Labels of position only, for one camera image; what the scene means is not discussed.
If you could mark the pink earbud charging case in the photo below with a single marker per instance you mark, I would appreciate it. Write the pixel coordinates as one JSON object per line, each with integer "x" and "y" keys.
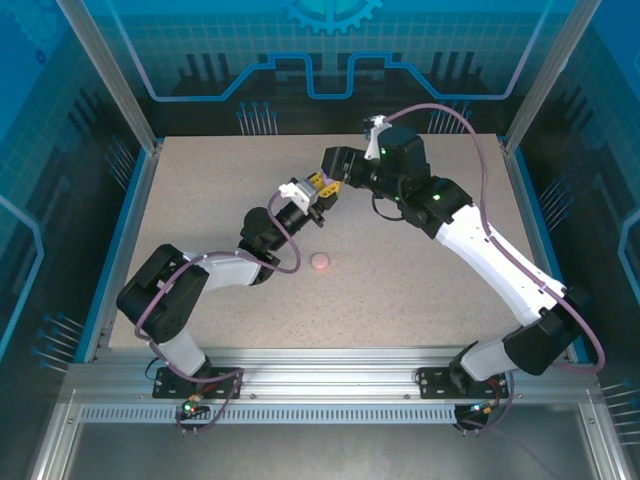
{"x": 320, "y": 261}

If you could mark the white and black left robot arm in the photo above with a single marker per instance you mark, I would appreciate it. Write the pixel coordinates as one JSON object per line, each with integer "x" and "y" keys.
{"x": 230, "y": 270}

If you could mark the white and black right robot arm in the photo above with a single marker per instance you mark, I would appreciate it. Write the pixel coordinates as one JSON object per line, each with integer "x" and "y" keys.
{"x": 480, "y": 250}

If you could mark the small circuit board green light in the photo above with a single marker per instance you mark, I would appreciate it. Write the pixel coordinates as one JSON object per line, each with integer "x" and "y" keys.
{"x": 191, "y": 406}
{"x": 482, "y": 409}

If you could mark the aluminium right table side rail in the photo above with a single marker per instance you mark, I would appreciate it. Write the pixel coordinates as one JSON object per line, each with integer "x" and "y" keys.
{"x": 526, "y": 210}

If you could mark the aluminium table side rail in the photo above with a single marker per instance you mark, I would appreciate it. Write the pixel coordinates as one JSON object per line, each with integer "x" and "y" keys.
{"x": 526, "y": 210}
{"x": 126, "y": 250}

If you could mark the aluminium left table side rail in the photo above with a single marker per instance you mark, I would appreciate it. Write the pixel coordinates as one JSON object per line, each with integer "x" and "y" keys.
{"x": 126, "y": 250}

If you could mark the aluminium right frame post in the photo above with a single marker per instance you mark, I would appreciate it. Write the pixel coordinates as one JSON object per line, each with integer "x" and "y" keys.
{"x": 545, "y": 75}

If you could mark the aluminium frame post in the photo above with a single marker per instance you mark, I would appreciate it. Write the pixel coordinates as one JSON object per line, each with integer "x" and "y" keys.
{"x": 112, "y": 75}
{"x": 545, "y": 75}

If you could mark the aluminium mounting rail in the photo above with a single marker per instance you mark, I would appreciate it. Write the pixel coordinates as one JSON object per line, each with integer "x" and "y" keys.
{"x": 325, "y": 375}

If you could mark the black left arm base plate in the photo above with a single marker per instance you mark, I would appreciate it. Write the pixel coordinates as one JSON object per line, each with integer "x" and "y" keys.
{"x": 170, "y": 387}

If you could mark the aluminium left frame post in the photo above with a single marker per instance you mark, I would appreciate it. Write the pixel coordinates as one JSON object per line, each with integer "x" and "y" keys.
{"x": 112, "y": 75}

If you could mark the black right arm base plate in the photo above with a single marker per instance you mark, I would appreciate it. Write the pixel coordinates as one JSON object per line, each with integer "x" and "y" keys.
{"x": 435, "y": 382}

